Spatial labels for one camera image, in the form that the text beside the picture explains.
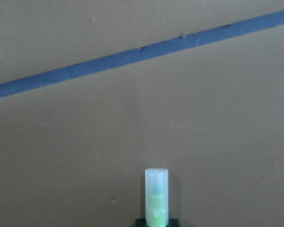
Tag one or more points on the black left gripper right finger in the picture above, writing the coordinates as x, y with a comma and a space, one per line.
173, 222

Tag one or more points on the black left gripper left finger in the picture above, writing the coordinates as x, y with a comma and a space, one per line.
140, 222

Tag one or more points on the green highlighter pen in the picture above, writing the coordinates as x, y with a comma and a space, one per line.
157, 197

